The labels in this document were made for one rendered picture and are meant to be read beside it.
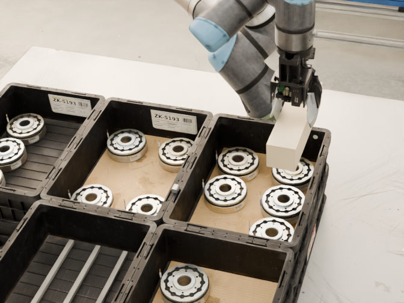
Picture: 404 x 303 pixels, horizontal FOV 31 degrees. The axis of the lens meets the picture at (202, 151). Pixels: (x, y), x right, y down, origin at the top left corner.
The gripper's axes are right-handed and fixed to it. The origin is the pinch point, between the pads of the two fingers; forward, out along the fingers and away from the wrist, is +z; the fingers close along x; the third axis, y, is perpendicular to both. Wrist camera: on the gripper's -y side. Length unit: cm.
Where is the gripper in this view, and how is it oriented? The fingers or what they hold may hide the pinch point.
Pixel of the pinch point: (295, 118)
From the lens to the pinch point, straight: 159.1
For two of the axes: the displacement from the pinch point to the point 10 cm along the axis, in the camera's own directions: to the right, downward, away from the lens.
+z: 0.7, 7.6, 6.5
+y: -3.4, 6.3, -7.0
